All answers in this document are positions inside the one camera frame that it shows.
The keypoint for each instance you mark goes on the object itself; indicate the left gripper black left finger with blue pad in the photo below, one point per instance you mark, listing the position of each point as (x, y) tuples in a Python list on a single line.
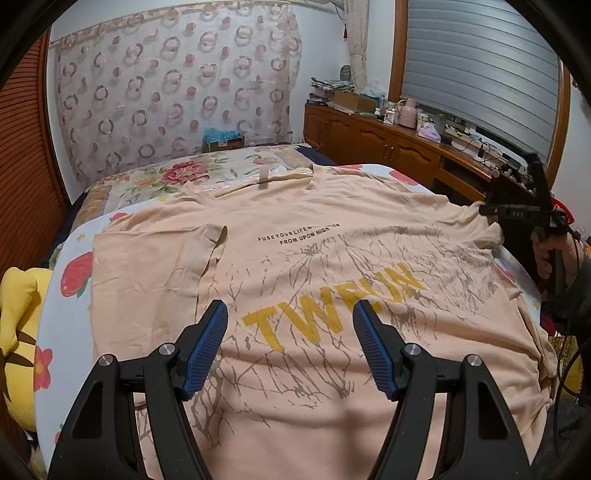
[(99, 439)]

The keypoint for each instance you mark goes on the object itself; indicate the pink thermos jug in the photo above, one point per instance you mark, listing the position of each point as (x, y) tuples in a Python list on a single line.
[(408, 113)]

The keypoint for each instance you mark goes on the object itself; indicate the wooden louvered wardrobe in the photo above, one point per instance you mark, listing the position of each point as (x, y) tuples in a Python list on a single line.
[(34, 202)]

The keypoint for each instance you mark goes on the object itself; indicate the cardboard box with blue items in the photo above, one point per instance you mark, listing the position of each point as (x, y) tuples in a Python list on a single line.
[(215, 140)]

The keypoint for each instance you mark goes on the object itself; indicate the purple tissue pack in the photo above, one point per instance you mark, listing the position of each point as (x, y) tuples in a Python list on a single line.
[(429, 132)]

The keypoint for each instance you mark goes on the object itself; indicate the beige tied side curtain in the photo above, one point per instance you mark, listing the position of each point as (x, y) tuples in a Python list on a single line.
[(357, 23)]

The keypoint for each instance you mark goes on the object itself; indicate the person's right hand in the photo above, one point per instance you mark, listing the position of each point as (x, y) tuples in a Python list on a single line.
[(548, 251)]

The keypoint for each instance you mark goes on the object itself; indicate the wooden sideboard cabinet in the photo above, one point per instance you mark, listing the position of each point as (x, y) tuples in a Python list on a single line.
[(350, 139)]

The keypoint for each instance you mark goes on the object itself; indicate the yellow pikachu plush toy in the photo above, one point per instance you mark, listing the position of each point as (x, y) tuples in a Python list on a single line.
[(23, 366)]

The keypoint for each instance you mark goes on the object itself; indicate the grey window roller blind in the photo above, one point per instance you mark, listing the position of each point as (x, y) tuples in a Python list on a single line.
[(483, 62)]

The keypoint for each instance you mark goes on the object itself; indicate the cardboard box on sideboard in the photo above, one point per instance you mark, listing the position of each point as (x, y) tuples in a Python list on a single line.
[(355, 102)]

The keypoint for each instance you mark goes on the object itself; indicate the peach printed t-shirt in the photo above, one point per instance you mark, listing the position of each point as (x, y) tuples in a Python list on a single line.
[(290, 395)]

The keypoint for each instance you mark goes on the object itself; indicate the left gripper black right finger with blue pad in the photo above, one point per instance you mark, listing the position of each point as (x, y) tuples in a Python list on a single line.
[(480, 438)]

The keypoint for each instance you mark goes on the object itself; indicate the stack of folded cloths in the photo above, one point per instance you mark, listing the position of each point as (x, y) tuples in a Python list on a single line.
[(323, 91)]

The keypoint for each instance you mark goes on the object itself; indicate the floral quilt bedspread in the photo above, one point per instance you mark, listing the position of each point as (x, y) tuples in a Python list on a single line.
[(208, 170)]

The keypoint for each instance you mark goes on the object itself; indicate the pink circle pattern curtain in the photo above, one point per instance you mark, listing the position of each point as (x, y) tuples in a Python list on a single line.
[(137, 89)]

